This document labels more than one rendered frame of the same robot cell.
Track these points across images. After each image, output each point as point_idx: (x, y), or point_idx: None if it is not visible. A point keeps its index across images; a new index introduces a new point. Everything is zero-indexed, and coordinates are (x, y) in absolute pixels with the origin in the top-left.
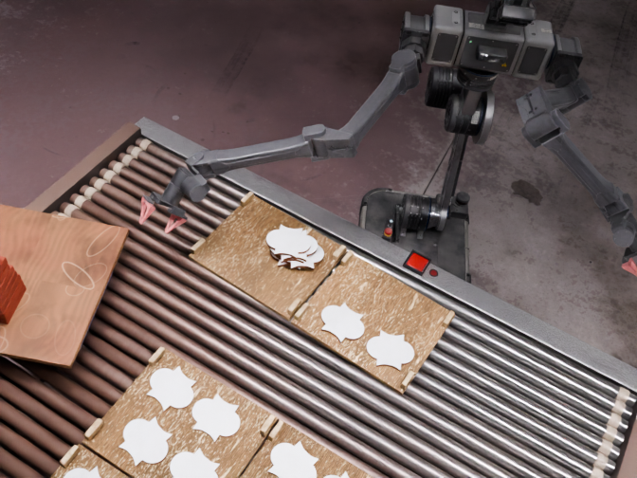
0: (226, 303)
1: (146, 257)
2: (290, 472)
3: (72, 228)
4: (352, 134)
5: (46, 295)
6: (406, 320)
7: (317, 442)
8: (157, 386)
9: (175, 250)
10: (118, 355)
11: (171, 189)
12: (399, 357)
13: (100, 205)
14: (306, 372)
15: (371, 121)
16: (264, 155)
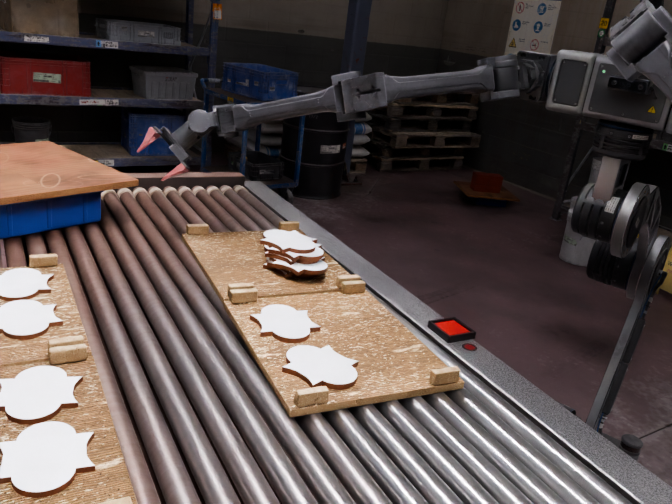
0: (174, 273)
1: (144, 228)
2: (21, 394)
3: (92, 166)
4: (384, 75)
5: (6, 178)
6: (378, 356)
7: (103, 392)
8: (8, 275)
9: (176, 232)
10: (17, 256)
11: (183, 124)
12: (326, 374)
13: (154, 200)
14: (196, 360)
15: (421, 83)
16: (287, 101)
